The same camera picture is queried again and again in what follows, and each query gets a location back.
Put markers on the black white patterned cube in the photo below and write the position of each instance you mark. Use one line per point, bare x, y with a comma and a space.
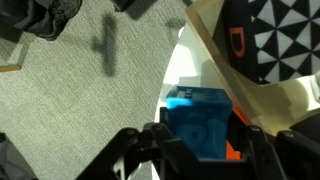
283, 36

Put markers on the orange block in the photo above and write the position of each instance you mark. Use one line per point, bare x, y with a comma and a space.
240, 115

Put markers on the dark grey fabric object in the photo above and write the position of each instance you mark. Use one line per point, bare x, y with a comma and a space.
13, 160

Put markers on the black floor stand foot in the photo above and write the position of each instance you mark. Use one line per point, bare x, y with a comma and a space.
130, 4

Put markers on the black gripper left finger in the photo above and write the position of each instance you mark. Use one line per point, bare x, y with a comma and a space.
150, 146

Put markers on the blue block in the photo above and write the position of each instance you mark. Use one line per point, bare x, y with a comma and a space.
200, 123

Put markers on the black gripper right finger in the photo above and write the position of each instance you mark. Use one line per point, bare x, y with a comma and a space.
283, 156

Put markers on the wooden tray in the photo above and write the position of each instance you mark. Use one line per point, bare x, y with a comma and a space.
266, 100

